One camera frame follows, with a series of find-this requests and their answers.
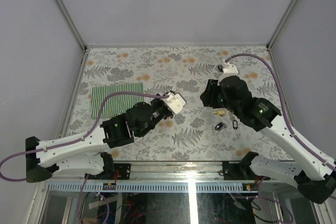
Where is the purple cable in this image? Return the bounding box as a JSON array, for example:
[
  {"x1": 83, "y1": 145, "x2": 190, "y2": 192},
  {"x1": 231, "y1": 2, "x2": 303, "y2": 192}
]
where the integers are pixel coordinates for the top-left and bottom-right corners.
[
  {"x1": 225, "y1": 52, "x2": 336, "y2": 172},
  {"x1": 0, "y1": 91, "x2": 170, "y2": 183}
]

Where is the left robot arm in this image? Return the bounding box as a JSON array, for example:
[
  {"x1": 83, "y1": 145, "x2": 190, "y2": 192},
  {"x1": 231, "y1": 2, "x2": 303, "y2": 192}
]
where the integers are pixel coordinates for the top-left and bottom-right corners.
[{"x1": 25, "y1": 98, "x2": 182, "y2": 183}]

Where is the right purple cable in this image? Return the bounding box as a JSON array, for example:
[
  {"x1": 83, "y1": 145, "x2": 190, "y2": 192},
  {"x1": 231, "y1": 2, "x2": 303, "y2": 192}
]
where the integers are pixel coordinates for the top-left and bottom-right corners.
[{"x1": 225, "y1": 52, "x2": 336, "y2": 172}]

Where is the black car key fob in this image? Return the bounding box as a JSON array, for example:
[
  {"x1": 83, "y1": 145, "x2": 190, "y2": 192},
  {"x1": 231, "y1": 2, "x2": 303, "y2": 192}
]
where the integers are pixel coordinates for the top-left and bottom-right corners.
[{"x1": 215, "y1": 122, "x2": 227, "y2": 131}]

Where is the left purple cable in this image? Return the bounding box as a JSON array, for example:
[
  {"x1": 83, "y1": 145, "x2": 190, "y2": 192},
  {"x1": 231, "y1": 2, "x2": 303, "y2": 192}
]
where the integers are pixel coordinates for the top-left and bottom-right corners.
[{"x1": 0, "y1": 91, "x2": 170, "y2": 183}]

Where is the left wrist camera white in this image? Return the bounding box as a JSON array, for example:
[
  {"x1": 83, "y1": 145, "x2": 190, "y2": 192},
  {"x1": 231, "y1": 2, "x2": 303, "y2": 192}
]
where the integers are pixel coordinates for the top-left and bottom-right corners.
[{"x1": 162, "y1": 91, "x2": 186, "y2": 115}]

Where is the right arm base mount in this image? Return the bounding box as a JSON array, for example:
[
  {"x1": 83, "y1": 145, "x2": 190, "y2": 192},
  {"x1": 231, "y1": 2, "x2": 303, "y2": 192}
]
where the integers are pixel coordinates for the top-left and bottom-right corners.
[{"x1": 218, "y1": 161, "x2": 250, "y2": 180}]

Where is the green striped cloth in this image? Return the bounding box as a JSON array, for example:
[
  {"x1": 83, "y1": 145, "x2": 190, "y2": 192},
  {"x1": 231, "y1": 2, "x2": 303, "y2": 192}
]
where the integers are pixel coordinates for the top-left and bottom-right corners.
[{"x1": 91, "y1": 82, "x2": 144, "y2": 119}]

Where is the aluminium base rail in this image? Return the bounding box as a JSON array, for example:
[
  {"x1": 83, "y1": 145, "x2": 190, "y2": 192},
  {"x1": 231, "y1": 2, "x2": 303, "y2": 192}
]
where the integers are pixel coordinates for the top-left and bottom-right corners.
[{"x1": 39, "y1": 161, "x2": 322, "y2": 183}]

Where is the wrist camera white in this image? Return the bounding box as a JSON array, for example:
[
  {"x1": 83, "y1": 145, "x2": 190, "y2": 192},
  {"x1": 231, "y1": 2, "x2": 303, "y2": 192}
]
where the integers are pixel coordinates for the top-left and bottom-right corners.
[
  {"x1": 162, "y1": 91, "x2": 186, "y2": 115},
  {"x1": 217, "y1": 63, "x2": 238, "y2": 82}
]

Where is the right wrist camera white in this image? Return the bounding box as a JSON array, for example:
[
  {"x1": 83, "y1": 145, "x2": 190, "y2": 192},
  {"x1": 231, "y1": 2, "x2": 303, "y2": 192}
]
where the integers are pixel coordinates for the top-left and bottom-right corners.
[{"x1": 217, "y1": 63, "x2": 238, "y2": 82}]

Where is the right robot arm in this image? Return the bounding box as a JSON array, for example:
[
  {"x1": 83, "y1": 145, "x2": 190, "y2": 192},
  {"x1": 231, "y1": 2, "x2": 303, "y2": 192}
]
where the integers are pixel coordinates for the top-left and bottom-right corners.
[{"x1": 200, "y1": 76, "x2": 335, "y2": 204}]

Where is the key with black tag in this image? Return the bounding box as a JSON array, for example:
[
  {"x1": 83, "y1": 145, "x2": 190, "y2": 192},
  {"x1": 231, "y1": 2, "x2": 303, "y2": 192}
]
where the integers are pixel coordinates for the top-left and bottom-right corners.
[{"x1": 232, "y1": 120, "x2": 238, "y2": 130}]

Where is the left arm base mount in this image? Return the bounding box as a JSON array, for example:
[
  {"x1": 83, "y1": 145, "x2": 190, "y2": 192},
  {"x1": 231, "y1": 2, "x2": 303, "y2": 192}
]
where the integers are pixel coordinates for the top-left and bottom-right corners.
[{"x1": 112, "y1": 163, "x2": 131, "y2": 180}]

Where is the slotted cable duct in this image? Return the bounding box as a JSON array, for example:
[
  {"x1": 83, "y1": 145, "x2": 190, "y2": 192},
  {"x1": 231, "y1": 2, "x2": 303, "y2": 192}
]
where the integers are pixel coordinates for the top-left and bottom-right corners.
[{"x1": 48, "y1": 182, "x2": 244, "y2": 193}]

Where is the key with yellow white tag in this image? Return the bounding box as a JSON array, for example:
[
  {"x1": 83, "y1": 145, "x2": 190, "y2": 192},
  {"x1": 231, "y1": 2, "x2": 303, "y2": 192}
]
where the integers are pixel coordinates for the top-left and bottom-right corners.
[{"x1": 215, "y1": 109, "x2": 226, "y2": 116}]

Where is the floral table mat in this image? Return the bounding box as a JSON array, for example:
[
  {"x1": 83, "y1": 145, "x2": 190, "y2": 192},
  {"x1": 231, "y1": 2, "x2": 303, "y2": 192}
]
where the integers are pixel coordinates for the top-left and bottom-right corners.
[{"x1": 65, "y1": 46, "x2": 290, "y2": 161}]

